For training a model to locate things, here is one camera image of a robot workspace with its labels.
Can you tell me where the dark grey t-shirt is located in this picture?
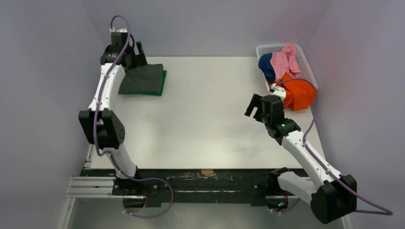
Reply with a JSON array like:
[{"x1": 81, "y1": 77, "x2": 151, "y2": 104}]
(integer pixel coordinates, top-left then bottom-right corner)
[{"x1": 118, "y1": 63, "x2": 164, "y2": 95}]

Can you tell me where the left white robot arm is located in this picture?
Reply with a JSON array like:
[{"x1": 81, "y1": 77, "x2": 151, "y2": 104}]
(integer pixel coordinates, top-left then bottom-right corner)
[{"x1": 78, "y1": 29, "x2": 145, "y2": 195}]

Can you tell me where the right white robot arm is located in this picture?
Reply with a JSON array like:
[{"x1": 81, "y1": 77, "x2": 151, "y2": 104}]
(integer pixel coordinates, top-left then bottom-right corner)
[{"x1": 245, "y1": 94, "x2": 357, "y2": 224}]

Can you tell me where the folded green t-shirt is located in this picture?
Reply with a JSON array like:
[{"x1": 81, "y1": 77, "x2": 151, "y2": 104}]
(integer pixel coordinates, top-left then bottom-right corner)
[{"x1": 149, "y1": 70, "x2": 167, "y2": 96}]

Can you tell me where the orange t-shirt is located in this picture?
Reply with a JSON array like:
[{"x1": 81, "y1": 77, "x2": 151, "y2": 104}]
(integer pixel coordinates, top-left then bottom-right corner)
[{"x1": 271, "y1": 73, "x2": 318, "y2": 111}]

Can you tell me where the navy blue t-shirt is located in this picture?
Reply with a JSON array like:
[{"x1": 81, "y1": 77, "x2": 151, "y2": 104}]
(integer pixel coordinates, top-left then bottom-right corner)
[{"x1": 258, "y1": 53, "x2": 276, "y2": 83}]

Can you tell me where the pink t-shirt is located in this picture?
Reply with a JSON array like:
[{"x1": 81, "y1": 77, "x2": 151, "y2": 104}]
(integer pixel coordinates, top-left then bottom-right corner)
[{"x1": 270, "y1": 43, "x2": 301, "y2": 82}]

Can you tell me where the white plastic basket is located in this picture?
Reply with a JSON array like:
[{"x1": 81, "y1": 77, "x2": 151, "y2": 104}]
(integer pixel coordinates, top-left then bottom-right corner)
[{"x1": 256, "y1": 43, "x2": 318, "y2": 88}]

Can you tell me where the brown tape piece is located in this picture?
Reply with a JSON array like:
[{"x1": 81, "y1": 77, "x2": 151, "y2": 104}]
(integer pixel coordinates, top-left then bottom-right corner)
[{"x1": 201, "y1": 169, "x2": 215, "y2": 177}]

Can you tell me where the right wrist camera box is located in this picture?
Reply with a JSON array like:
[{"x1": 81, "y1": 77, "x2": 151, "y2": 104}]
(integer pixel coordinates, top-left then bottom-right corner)
[{"x1": 269, "y1": 83, "x2": 287, "y2": 102}]

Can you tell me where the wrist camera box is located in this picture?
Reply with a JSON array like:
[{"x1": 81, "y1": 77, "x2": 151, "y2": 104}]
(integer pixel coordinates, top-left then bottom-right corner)
[
  {"x1": 109, "y1": 28, "x2": 128, "y2": 33},
  {"x1": 269, "y1": 83, "x2": 287, "y2": 102}
]

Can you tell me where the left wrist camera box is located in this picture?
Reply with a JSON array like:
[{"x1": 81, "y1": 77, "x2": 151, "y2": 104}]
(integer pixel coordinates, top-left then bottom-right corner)
[{"x1": 109, "y1": 28, "x2": 128, "y2": 33}]

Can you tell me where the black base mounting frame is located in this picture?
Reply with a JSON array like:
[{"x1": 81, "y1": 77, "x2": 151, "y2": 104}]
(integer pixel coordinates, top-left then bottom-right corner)
[{"x1": 80, "y1": 169, "x2": 295, "y2": 211}]

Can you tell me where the aluminium table rail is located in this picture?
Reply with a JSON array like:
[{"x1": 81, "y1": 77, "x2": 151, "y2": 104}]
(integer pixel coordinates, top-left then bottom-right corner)
[{"x1": 83, "y1": 144, "x2": 94, "y2": 170}]

